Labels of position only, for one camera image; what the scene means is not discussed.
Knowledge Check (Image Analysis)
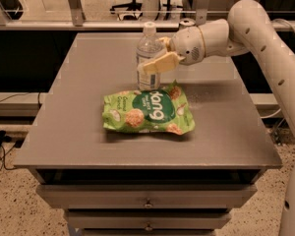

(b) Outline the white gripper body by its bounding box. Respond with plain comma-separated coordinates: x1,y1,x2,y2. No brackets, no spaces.
170,27,205,65

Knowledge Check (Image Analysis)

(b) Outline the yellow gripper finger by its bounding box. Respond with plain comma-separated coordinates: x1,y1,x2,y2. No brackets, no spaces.
137,52,184,75
158,36,171,51

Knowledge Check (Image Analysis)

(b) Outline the clear plastic water bottle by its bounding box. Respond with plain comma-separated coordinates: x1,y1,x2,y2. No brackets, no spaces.
136,22,163,90

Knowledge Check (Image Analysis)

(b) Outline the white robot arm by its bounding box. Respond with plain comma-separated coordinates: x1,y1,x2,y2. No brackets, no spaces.
137,0,295,138

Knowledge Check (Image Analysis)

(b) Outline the green rice chip bag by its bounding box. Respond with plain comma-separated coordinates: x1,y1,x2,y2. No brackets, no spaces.
102,81,195,136

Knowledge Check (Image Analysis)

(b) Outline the silver blue drink can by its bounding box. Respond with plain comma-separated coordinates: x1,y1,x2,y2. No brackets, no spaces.
179,18,196,30

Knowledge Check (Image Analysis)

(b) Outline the grey drawer cabinet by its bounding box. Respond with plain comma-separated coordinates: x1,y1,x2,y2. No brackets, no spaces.
15,33,281,236

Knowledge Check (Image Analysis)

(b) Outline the upper grey drawer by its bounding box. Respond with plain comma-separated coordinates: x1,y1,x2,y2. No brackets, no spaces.
36,185,257,209

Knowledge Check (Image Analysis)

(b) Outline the grey drawer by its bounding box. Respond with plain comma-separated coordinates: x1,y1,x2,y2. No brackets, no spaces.
65,210,231,230
36,185,257,209

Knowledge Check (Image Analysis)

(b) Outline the upper drawer knob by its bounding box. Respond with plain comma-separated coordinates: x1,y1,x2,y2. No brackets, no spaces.
144,200,153,208

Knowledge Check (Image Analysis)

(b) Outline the drawer knob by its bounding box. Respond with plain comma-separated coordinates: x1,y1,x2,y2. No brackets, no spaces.
145,224,153,231
144,200,153,208

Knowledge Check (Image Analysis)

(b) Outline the lower drawer knob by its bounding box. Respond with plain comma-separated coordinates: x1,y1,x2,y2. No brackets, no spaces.
145,224,153,231

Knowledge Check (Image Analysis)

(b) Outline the lower grey drawer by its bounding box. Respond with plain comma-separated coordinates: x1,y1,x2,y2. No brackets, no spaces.
65,210,231,230

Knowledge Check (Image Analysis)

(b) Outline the metal railing frame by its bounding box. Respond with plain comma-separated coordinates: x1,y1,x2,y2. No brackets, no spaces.
0,0,295,30

